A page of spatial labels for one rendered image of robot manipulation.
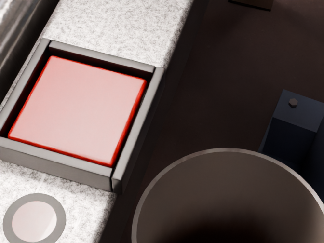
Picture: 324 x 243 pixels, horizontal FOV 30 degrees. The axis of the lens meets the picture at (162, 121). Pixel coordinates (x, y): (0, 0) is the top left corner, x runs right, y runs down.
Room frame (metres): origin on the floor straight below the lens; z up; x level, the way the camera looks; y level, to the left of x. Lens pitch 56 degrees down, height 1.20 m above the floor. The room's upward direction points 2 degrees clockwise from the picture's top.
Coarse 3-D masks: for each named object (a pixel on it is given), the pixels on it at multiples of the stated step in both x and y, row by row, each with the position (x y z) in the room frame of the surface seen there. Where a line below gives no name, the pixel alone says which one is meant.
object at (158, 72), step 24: (48, 48) 0.23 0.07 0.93; (72, 48) 0.23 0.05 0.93; (24, 72) 0.21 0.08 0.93; (120, 72) 0.22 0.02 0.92; (144, 72) 0.21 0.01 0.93; (24, 96) 0.20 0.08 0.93; (144, 96) 0.20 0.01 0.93; (0, 120) 0.18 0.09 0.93; (144, 120) 0.18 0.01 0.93; (0, 144) 0.16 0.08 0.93; (24, 144) 0.16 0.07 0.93; (48, 168) 0.15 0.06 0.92; (72, 168) 0.15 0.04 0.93; (96, 168) 0.15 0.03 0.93; (120, 168) 0.15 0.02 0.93; (120, 192) 0.14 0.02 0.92
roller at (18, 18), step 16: (0, 0) 0.28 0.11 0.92; (16, 0) 0.28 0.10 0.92; (32, 0) 0.28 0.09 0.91; (48, 0) 0.29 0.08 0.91; (0, 16) 0.26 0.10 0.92; (16, 16) 0.27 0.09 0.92; (32, 16) 0.27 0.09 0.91; (48, 16) 0.28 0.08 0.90; (0, 32) 0.25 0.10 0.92; (16, 32) 0.26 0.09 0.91; (32, 32) 0.26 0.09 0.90; (0, 48) 0.24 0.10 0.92; (16, 48) 0.25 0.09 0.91; (0, 64) 0.23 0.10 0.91; (16, 64) 0.24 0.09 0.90; (0, 80) 0.22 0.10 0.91; (0, 96) 0.21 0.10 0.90
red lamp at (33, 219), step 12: (24, 204) 0.14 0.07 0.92; (36, 204) 0.14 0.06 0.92; (48, 204) 0.14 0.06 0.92; (24, 216) 0.13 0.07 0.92; (36, 216) 0.13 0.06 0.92; (48, 216) 0.13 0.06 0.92; (24, 228) 0.12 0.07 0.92; (36, 228) 0.12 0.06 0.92; (48, 228) 0.12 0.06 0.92; (24, 240) 0.12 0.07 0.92; (36, 240) 0.12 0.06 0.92
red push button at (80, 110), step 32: (64, 64) 0.22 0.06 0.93; (32, 96) 0.19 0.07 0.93; (64, 96) 0.20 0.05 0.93; (96, 96) 0.20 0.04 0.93; (128, 96) 0.20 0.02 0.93; (32, 128) 0.17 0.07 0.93; (64, 128) 0.17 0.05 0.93; (96, 128) 0.18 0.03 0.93; (128, 128) 0.18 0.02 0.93; (96, 160) 0.16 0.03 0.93
